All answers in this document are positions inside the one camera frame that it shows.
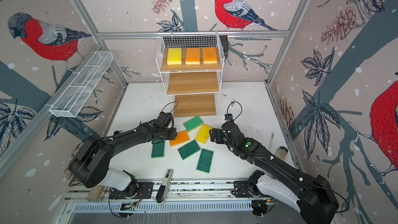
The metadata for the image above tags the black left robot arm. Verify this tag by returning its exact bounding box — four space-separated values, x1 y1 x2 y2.
68 112 177 198

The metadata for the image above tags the yellow sponge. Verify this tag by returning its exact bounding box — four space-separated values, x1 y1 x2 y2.
167 48 182 65
195 124 212 145

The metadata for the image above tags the white marker pen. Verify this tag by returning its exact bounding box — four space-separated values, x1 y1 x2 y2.
268 132 275 152

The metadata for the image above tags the light green sponge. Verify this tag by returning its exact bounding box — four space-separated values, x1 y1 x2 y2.
183 116 204 132

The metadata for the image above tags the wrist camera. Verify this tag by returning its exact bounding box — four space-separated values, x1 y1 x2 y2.
224 113 234 121
160 112 170 119

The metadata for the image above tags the dark green sponge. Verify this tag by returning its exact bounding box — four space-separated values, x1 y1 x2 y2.
196 149 214 173
151 141 165 159
178 140 201 160

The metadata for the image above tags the black white handheld scraper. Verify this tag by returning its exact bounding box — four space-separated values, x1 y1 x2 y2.
155 169 174 205

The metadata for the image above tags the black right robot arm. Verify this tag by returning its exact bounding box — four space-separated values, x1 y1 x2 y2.
209 120 340 224

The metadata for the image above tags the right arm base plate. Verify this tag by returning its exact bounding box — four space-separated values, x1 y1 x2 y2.
231 180 261 198

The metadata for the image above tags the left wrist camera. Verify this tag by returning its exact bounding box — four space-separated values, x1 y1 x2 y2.
160 112 170 119

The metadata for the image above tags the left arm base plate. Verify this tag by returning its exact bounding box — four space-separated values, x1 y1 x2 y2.
109 182 153 200

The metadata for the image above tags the white wire wooden shelf unit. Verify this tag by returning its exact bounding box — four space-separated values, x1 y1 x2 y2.
155 35 225 117

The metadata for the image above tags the aluminium frame crossbar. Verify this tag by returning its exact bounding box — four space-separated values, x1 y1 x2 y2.
96 30 290 40

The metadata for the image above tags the orange sponge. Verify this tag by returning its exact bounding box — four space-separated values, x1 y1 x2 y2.
170 130 190 147
202 47 218 64
186 48 201 65

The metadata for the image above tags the white wire wall basket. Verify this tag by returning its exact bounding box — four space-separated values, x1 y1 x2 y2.
49 51 114 118

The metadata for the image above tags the small clear plastic container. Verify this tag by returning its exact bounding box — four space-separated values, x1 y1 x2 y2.
276 146 289 161

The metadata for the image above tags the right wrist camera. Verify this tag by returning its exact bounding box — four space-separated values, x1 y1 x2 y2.
224 113 234 121

